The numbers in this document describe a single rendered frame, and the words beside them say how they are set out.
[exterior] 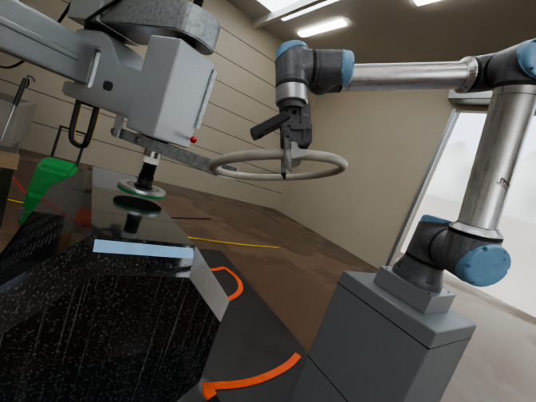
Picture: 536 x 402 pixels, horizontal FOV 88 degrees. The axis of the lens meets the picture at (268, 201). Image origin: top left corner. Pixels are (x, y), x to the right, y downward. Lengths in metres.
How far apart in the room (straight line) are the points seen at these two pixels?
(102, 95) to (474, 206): 1.64
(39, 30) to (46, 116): 4.52
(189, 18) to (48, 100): 5.00
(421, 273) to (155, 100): 1.27
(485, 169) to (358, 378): 0.85
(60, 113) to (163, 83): 4.96
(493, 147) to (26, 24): 1.84
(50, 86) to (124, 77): 4.68
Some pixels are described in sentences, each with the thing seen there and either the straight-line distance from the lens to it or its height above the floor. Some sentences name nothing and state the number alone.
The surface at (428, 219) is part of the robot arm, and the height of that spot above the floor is 1.17.
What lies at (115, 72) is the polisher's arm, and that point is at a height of 1.33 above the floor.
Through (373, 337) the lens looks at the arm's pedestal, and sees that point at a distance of 1.20.
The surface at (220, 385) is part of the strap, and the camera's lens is 1.73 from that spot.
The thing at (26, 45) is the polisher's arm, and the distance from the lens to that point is 1.74.
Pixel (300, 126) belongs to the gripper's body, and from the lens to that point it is 0.77.
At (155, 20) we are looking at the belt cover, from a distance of 1.50.
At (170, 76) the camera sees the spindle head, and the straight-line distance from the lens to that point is 1.31.
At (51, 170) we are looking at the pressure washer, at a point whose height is 0.51.
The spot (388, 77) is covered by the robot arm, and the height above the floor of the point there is 1.56.
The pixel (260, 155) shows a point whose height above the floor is 1.18.
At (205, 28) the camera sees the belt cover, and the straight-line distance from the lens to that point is 1.39.
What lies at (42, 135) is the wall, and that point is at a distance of 6.26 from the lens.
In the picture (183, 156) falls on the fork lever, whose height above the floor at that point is 1.08.
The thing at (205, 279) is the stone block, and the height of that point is 0.69.
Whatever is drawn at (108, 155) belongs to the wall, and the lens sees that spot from 6.28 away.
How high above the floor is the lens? 1.17
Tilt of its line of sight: 7 degrees down
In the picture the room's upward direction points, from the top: 20 degrees clockwise
